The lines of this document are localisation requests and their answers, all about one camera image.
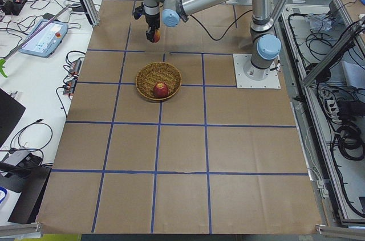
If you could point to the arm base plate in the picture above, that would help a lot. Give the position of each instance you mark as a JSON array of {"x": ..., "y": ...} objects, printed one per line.
[{"x": 249, "y": 77}]

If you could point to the green tipped reach stick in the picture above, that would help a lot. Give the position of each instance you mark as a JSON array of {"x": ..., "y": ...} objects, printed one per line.
[{"x": 29, "y": 38}]

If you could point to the black laptop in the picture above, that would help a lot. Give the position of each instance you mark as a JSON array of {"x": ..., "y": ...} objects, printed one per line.
[{"x": 11, "y": 113}]

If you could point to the dark red basket apple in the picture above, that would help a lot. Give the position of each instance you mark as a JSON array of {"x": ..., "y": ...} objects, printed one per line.
[{"x": 160, "y": 90}]

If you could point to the yellow-red apple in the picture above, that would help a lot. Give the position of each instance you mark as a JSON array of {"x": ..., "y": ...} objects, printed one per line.
[{"x": 156, "y": 36}]

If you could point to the teach pendant near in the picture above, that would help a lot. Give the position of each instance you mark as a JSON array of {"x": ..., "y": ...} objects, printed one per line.
[{"x": 46, "y": 42}]

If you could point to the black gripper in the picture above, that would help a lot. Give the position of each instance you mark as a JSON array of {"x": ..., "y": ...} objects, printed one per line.
[{"x": 151, "y": 21}]

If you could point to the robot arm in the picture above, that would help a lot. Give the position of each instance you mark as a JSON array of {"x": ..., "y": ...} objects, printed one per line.
[{"x": 266, "y": 46}]

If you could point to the woven wicker basket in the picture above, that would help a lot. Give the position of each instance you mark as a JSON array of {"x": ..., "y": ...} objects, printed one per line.
[{"x": 158, "y": 72}]

